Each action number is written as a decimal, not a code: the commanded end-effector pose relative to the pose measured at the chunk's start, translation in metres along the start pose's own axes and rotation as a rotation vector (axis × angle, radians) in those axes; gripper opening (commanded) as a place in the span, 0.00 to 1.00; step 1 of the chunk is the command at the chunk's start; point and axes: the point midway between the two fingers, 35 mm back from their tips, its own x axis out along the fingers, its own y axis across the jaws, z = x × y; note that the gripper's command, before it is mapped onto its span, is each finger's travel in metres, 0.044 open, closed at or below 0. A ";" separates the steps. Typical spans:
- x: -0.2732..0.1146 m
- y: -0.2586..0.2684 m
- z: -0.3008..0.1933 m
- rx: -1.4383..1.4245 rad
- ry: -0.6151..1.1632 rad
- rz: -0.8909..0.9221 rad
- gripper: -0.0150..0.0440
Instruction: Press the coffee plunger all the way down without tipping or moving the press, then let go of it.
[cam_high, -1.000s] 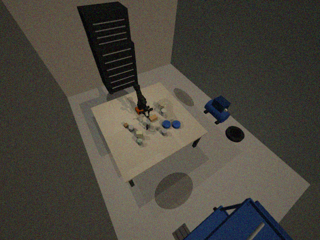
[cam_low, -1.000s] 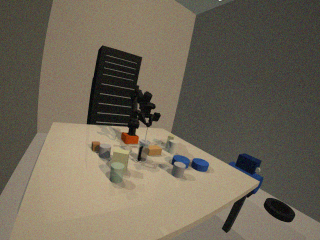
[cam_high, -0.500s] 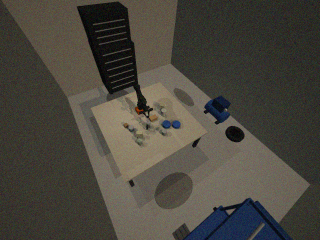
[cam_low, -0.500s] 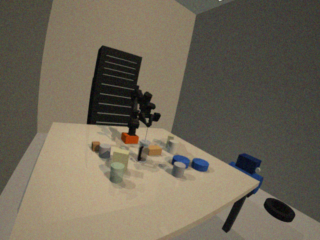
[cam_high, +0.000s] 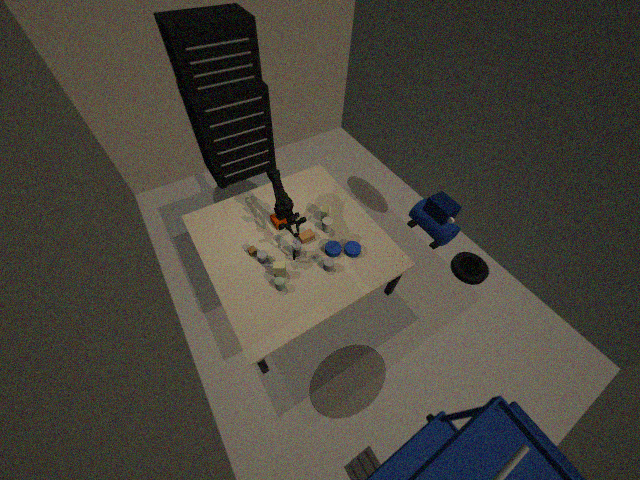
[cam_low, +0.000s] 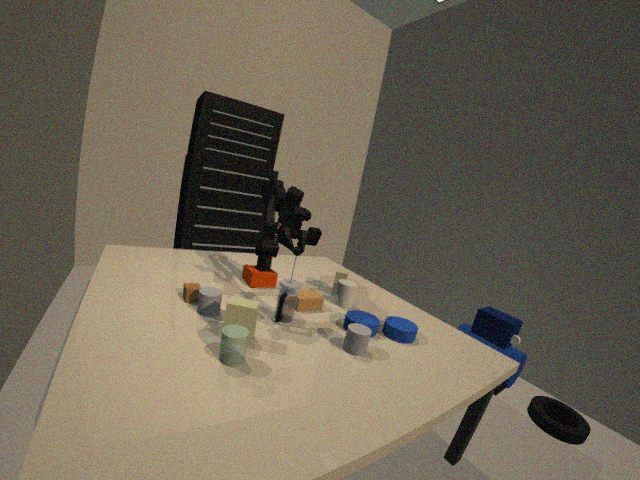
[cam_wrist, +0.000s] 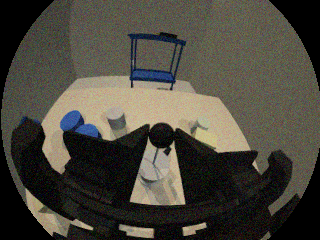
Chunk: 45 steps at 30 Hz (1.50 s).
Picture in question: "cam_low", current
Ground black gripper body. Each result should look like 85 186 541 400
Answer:
263 215 322 246

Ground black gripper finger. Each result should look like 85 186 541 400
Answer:
297 230 311 253
276 227 294 252

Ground pale yellow block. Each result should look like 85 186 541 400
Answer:
224 296 259 345
331 268 350 295

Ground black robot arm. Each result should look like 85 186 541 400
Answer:
253 179 311 272

